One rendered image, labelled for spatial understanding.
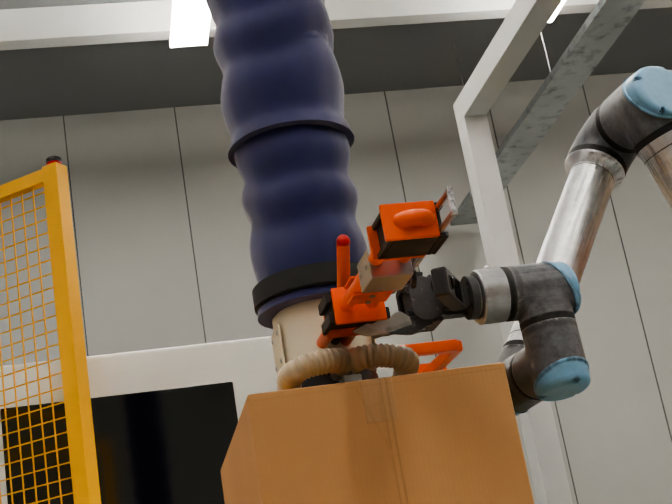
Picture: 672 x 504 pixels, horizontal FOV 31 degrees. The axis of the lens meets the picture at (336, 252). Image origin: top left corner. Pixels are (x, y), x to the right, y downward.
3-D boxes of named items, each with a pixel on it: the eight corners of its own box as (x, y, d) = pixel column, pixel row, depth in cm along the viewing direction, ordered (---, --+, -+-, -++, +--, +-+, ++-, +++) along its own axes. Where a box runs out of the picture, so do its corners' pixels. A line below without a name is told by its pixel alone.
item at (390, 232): (372, 262, 165) (365, 227, 167) (424, 257, 167) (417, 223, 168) (386, 240, 157) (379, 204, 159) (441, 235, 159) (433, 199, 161)
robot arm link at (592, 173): (573, 118, 245) (464, 401, 211) (606, 86, 235) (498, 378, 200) (621, 147, 247) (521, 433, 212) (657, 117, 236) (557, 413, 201)
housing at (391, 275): (359, 294, 177) (354, 265, 178) (404, 289, 178) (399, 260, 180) (369, 278, 170) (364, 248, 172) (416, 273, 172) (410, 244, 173)
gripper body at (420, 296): (399, 336, 200) (469, 328, 202) (412, 321, 192) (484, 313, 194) (391, 292, 202) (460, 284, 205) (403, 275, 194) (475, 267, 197)
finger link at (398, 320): (355, 355, 195) (405, 333, 198) (362, 345, 190) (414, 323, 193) (346, 338, 196) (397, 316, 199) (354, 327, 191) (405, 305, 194)
